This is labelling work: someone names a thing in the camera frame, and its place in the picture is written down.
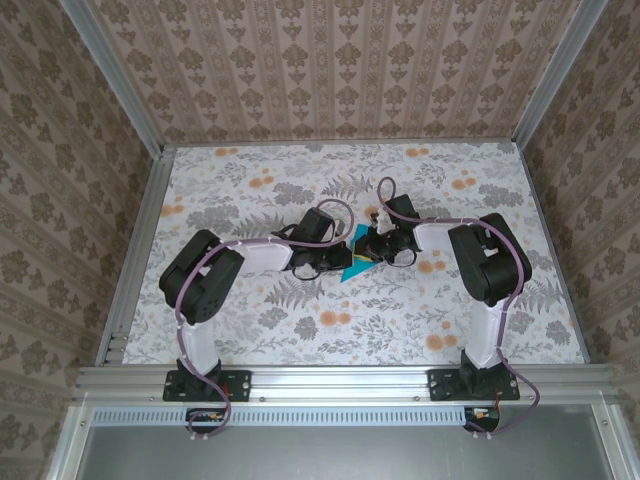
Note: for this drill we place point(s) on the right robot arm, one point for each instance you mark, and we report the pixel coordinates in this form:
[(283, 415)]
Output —
[(490, 265)]

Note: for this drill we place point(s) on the thin aluminium rail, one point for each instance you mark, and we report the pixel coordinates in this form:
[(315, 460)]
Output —
[(340, 144)]

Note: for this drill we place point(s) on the sloping aluminium side rail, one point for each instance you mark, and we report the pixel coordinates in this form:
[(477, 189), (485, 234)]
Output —
[(144, 225)]

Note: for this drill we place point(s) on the floral table cover sheet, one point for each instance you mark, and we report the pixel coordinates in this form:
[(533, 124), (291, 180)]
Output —
[(300, 340)]

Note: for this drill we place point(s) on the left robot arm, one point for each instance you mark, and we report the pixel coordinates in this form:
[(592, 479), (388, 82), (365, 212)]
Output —
[(200, 285)]

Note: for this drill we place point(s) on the aluminium frame post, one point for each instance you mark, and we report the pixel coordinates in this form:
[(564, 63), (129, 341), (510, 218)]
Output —
[(556, 75), (117, 75)]

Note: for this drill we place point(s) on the wide aluminium frame rail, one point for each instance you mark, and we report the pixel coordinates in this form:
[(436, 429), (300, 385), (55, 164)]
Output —
[(340, 382)]

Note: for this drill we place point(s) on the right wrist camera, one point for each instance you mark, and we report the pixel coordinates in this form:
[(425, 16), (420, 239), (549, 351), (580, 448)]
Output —
[(381, 222)]

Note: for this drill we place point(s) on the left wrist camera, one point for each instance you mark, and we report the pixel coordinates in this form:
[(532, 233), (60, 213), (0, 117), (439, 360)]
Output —
[(340, 227)]

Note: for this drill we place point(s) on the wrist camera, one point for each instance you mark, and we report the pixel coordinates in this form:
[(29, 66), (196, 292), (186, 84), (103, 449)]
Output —
[(381, 222), (340, 227)]

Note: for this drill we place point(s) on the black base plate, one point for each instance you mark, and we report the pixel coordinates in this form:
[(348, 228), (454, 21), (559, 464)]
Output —
[(240, 385), (440, 385)]

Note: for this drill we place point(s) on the grey metal panel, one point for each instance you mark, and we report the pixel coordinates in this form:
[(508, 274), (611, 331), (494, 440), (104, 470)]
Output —
[(340, 455)]

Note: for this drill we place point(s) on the black connector board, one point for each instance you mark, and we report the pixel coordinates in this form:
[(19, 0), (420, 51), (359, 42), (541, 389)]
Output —
[(200, 425), (487, 424)]

